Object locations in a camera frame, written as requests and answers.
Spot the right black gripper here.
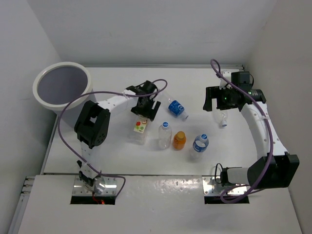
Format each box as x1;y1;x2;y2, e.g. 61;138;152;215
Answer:
203;85;237;111

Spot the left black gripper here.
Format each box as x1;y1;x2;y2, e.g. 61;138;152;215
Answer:
131;96;159;120

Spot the apple juice labelled clear bottle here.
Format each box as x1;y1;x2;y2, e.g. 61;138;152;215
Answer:
129;116;150;145

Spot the clear bottle blue white cap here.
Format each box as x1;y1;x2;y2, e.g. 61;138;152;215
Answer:
158;122;172;149

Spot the blue label water bottle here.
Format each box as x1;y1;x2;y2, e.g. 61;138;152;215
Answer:
158;91;189;121
190;134;209;161

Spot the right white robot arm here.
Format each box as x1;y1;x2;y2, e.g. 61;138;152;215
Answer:
203;71;299;189

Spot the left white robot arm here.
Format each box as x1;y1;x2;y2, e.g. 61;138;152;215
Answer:
74;80;160;188

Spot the white round plastic bin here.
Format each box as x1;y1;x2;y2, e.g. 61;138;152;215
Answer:
33;62;93;116

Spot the clear crushed bottle white cap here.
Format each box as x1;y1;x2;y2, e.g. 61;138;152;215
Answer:
213;109;228;128

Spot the lying blue label water bottle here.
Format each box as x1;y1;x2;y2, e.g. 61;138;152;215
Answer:
158;91;189;121

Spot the orange juice bottle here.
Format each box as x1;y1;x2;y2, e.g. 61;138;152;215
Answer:
173;131;186;150

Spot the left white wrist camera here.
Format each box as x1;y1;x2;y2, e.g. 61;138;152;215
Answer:
123;86;140;97

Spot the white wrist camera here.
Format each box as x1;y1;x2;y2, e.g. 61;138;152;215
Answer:
218;70;232;90
123;86;140;97

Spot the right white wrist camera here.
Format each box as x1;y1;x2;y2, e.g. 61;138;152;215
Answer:
218;70;232;90

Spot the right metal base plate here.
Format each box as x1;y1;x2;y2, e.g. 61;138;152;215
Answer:
202;176;248;197

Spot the metal base plate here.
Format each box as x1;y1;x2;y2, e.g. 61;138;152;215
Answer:
202;176;248;197
72;175;117;196

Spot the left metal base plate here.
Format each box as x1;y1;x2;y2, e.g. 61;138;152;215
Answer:
72;175;117;196

